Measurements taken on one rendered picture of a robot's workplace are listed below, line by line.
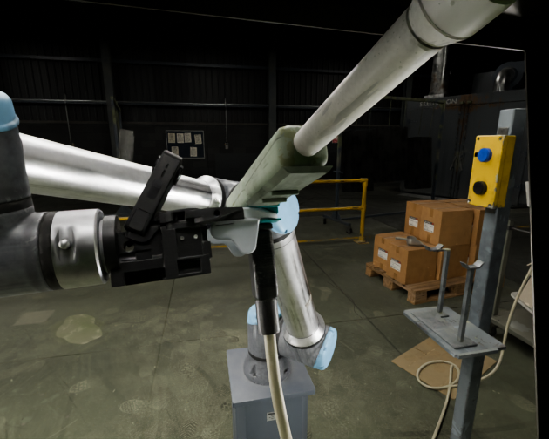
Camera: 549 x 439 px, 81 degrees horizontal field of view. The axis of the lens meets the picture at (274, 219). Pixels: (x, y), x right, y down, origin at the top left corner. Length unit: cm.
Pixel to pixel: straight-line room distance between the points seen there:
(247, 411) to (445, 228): 280
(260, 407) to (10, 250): 109
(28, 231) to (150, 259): 12
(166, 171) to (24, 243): 16
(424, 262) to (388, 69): 344
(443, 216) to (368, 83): 341
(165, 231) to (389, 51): 30
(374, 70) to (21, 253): 36
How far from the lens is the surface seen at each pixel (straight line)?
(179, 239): 40
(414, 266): 352
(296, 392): 134
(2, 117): 42
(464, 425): 190
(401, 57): 18
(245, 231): 42
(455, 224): 371
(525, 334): 308
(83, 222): 41
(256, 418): 139
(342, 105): 22
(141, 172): 67
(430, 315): 160
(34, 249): 41
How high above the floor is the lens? 153
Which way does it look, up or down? 13 degrees down
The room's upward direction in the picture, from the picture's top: straight up
